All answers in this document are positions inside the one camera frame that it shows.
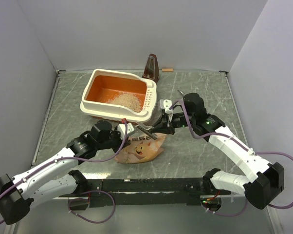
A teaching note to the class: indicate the peach cat litter bag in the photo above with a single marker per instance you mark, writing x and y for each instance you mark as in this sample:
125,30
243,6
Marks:
141,149

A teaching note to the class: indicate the clean litter pile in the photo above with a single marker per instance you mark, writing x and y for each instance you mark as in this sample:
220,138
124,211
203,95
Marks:
127,100

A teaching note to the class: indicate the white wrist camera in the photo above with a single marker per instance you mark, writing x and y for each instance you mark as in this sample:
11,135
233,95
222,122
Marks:
166,105
126,130

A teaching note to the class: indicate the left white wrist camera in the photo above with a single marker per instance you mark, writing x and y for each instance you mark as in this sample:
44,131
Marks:
126,130

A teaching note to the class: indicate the small wooden block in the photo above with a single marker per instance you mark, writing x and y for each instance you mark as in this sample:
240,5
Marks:
167,70

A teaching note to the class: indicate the wooden ruler with crown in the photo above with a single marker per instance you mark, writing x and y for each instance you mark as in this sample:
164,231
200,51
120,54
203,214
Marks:
147,131

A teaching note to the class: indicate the silver metal scoop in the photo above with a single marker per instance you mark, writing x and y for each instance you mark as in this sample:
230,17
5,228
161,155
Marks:
181,92

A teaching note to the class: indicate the brown wooden metronome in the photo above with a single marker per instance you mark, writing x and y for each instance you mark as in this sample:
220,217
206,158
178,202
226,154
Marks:
151,70

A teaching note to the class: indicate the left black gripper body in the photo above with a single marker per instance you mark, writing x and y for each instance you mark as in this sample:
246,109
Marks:
115,140

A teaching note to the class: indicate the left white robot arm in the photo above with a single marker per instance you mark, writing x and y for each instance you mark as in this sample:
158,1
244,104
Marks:
56,176

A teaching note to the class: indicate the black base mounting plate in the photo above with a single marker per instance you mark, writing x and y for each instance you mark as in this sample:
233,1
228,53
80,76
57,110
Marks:
147,191

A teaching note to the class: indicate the white orange litter box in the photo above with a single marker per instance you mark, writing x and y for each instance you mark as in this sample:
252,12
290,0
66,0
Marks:
105,84

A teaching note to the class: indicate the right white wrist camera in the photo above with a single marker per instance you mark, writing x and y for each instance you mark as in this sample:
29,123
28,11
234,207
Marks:
166,105

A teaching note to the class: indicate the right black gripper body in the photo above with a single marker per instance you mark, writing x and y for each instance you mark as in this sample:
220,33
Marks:
174,121

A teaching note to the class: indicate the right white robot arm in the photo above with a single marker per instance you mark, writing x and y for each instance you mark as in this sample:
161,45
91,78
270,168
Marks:
261,182

